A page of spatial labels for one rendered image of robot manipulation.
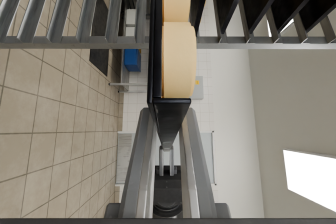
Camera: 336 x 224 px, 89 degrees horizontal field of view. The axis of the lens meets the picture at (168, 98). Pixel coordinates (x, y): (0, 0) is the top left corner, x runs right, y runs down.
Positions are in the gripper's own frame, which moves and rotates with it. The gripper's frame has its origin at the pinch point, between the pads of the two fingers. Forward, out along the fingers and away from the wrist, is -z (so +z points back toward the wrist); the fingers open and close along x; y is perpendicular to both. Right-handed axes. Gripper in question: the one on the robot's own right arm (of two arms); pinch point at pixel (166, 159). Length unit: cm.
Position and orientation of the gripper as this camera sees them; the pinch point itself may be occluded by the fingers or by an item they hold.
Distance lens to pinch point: 41.5
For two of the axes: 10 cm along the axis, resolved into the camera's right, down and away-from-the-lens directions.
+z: 0.0, 9.8, 1.8
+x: 10.0, 0.0, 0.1
